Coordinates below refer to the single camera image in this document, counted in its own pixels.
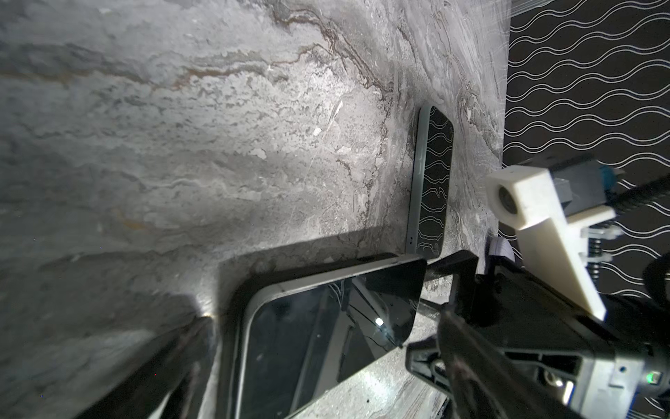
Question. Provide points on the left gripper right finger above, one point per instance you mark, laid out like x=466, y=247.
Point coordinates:
x=484, y=383

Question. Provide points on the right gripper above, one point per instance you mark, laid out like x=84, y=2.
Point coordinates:
x=596, y=368

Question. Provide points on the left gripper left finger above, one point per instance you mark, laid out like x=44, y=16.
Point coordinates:
x=173, y=382

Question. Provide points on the light teal phone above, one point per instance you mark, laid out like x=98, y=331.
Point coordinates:
x=430, y=183

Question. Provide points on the black phone screen up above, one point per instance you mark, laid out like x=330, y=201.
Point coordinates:
x=310, y=329

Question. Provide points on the grey cloth on table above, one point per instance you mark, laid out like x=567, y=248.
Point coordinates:
x=500, y=247

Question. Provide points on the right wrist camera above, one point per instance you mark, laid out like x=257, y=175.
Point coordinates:
x=556, y=208

